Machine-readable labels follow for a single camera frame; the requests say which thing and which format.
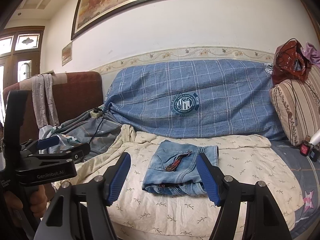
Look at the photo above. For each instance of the small red bottle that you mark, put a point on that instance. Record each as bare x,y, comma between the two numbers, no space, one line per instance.
305,146

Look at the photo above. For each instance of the brown headboard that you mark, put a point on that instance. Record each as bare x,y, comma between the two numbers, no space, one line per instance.
73,93

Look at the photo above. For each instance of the person's left hand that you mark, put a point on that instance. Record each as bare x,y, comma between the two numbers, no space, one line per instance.
38,201

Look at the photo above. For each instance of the white power strip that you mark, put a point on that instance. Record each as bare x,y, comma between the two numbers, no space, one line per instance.
96,113

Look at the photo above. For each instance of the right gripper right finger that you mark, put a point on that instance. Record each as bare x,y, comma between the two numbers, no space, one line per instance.
264,219

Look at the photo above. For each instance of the red-brown bag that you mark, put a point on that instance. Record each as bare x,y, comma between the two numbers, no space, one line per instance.
290,63

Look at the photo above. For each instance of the purple cloth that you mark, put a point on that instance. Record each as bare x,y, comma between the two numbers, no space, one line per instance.
312,54

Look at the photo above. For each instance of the striped beige pillow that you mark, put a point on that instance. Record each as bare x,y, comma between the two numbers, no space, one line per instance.
297,106

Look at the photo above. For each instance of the small framed picture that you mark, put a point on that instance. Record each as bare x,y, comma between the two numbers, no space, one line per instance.
67,54

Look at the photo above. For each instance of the grey cloth on headboard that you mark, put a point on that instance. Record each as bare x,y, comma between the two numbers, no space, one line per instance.
43,100

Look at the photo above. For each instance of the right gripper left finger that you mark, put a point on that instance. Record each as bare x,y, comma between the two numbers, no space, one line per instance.
80,211

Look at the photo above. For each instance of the blue denim pants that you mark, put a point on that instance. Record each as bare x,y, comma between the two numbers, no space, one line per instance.
172,169

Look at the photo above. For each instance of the white tube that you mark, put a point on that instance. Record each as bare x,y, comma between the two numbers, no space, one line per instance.
315,139

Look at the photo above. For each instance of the grey patterned bedsheet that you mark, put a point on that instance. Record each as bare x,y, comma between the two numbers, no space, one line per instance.
99,133

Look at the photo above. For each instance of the wooden door with windows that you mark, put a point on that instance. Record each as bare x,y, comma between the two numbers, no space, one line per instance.
20,53

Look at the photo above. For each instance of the cream leaf-print blanket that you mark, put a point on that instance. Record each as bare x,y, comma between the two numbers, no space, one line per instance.
141,215

